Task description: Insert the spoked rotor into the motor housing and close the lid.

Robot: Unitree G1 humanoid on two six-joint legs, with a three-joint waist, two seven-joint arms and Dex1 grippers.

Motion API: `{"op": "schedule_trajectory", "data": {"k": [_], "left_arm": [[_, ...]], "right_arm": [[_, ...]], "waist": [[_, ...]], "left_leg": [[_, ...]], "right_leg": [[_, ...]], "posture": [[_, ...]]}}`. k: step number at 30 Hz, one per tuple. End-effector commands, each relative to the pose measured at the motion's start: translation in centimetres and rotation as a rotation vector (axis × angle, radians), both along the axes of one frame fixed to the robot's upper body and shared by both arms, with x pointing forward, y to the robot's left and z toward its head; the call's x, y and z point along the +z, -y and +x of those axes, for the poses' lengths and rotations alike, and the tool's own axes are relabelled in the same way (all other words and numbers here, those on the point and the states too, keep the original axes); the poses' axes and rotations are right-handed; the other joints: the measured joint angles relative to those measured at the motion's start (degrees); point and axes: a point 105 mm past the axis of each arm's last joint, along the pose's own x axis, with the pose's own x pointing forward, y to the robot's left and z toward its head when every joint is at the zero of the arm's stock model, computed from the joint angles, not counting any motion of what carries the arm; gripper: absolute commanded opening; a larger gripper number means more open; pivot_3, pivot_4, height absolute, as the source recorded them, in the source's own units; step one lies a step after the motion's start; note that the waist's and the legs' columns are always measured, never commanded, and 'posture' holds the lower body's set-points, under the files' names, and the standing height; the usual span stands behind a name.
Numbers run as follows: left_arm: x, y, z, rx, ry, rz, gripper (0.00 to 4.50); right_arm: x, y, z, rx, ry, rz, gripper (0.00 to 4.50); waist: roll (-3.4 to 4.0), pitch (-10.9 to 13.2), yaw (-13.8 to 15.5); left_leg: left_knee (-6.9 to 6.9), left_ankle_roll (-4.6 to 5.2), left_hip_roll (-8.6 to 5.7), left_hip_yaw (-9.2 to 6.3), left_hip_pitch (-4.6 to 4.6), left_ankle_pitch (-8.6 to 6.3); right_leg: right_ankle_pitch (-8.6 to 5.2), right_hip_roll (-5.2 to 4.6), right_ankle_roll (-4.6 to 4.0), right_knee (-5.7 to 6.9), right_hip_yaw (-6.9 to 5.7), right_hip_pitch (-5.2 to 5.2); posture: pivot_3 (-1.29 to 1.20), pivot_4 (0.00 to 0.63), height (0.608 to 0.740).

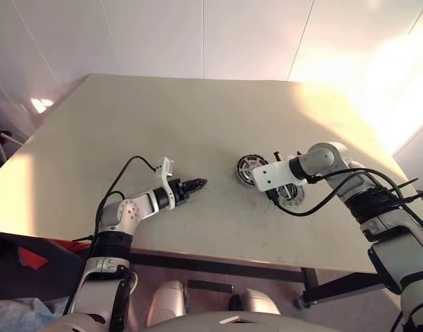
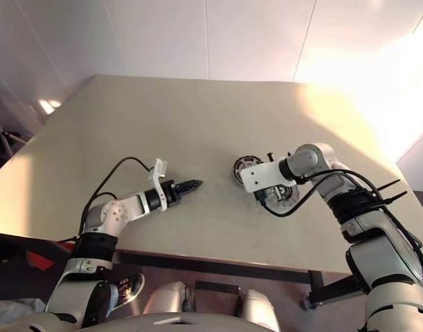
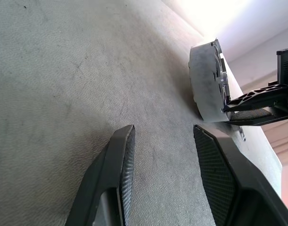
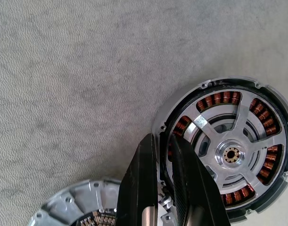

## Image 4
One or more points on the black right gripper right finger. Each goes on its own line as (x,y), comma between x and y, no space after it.
(198,200)

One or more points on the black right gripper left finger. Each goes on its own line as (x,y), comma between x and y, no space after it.
(139,188)

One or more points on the grey round cap plate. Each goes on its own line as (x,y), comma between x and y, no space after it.
(87,195)

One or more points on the black spoked rotor disc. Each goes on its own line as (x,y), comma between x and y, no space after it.
(211,133)

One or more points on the silver stator with copper coils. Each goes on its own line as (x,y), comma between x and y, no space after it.
(179,103)

